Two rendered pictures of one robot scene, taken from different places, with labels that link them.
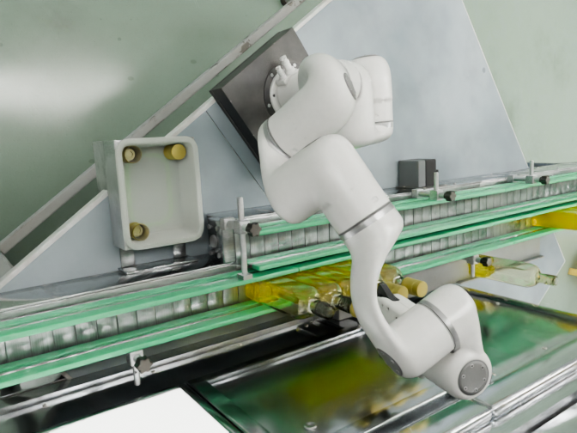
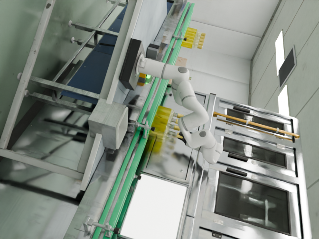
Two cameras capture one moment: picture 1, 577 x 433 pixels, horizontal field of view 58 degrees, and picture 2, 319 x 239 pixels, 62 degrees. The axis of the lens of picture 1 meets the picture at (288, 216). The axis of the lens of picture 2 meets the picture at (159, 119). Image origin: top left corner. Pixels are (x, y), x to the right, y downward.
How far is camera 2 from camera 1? 1.43 m
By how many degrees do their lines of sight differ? 57
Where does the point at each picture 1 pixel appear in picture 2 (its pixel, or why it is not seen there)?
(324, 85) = (205, 120)
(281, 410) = (171, 168)
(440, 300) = (219, 149)
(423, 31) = not seen: outside the picture
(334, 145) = (211, 136)
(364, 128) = not seen: hidden behind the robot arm
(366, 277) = (211, 155)
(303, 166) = (203, 142)
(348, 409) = (183, 160)
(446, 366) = not seen: hidden behind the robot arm
